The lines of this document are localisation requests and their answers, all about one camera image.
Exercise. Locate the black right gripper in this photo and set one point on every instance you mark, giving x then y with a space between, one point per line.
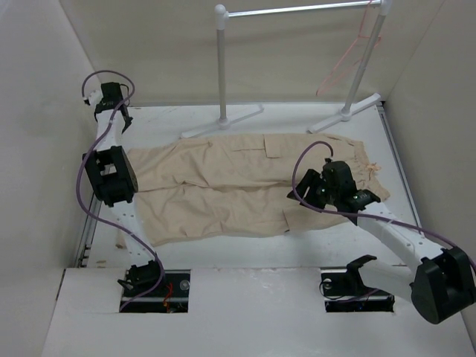
312 178

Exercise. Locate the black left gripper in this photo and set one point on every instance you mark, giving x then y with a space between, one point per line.
129 122

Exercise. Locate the beige cargo trousers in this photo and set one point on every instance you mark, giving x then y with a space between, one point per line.
238 185

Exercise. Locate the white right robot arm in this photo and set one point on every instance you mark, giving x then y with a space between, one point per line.
438 281

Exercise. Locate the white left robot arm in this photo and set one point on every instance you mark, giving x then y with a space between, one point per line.
115 184

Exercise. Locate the white clothes rack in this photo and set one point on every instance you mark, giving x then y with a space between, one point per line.
271 52

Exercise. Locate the aluminium right table rail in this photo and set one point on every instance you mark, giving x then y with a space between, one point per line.
409 197

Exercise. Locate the aluminium table rail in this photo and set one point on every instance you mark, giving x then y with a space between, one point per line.
91 211
409 197

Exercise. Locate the pink wire hanger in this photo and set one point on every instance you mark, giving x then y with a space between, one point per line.
351 58

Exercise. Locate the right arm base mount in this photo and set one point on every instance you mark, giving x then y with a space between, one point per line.
344 293

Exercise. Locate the aluminium left table rail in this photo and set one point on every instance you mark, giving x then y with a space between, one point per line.
91 211

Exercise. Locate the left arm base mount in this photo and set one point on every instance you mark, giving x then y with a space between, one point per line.
172 296

